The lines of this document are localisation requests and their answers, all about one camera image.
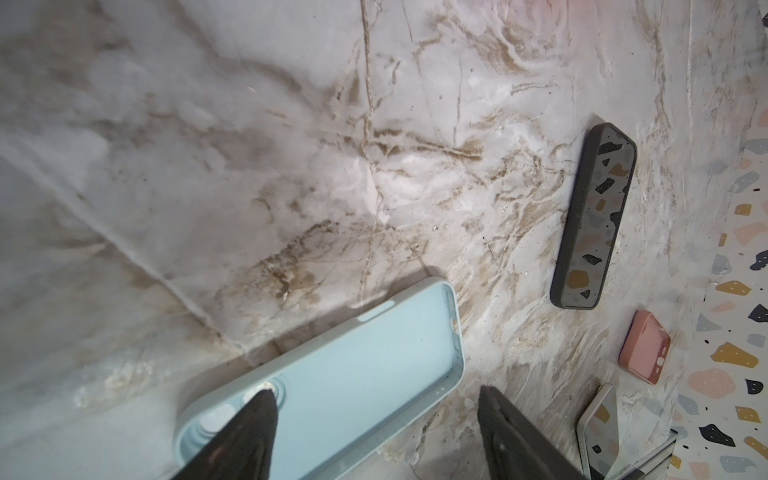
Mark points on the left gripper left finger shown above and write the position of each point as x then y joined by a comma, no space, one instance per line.
243,448

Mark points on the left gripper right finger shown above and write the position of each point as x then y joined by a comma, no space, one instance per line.
514,447

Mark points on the light blue phone case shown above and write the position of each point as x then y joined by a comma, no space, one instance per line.
343,394

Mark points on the black phone case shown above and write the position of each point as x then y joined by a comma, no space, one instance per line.
603,179

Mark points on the pink phone case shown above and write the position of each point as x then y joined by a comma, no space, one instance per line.
646,347

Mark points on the black smartphone right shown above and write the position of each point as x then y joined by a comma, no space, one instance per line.
597,432

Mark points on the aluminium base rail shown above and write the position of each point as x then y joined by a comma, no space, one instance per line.
655,464

